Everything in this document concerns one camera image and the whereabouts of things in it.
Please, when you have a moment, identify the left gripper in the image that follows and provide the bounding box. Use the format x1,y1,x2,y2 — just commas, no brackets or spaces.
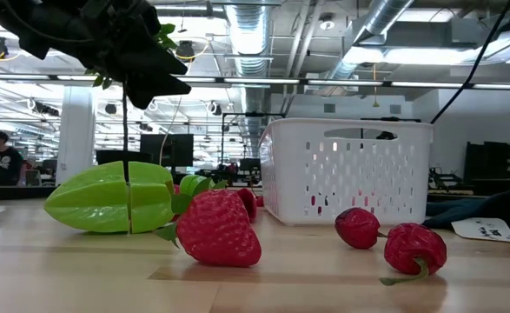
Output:
76,0,193,110

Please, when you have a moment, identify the green toy apple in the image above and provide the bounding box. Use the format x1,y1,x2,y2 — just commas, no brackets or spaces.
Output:
179,174,229,196

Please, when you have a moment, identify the green toy starfruit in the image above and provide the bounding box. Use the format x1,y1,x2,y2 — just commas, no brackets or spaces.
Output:
43,160,176,235

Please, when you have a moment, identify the large red toy strawberry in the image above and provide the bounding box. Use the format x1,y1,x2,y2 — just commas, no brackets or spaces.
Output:
156,176,263,268

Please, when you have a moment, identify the white perforated plastic basket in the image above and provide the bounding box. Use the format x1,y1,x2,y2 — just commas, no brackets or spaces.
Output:
258,117,434,226

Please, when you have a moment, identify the small red toy pepper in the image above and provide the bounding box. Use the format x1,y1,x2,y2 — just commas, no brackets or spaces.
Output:
334,207,388,250

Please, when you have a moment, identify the red chili pepper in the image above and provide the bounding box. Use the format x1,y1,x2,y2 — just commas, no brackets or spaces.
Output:
379,223,448,287

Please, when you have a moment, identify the black computer monitor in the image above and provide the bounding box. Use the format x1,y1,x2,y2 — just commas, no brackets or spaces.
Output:
140,133,195,168

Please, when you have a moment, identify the green potted plant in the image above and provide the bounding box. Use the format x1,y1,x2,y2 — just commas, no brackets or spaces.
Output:
83,21,178,183

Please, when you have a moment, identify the white building column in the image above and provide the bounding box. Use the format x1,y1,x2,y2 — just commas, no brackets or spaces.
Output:
56,84,97,186

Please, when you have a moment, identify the red cloth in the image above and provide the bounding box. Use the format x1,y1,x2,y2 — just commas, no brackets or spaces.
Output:
172,184,264,223

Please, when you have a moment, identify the person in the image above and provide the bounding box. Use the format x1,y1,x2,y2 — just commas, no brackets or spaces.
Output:
0,130,24,187

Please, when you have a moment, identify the black cabinet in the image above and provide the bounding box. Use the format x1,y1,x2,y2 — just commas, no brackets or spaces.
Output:
462,141,510,195

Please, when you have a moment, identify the white cloth label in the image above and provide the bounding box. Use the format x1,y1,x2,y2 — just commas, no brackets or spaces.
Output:
450,217,510,244

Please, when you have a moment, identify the navy blue cloth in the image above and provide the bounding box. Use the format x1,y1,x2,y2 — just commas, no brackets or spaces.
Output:
422,186,510,238

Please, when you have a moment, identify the silver ceiling duct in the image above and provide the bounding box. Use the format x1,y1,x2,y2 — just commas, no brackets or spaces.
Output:
223,3,278,78
319,0,416,96

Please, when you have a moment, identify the black cable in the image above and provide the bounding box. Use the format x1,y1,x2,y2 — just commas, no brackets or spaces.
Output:
430,0,510,125

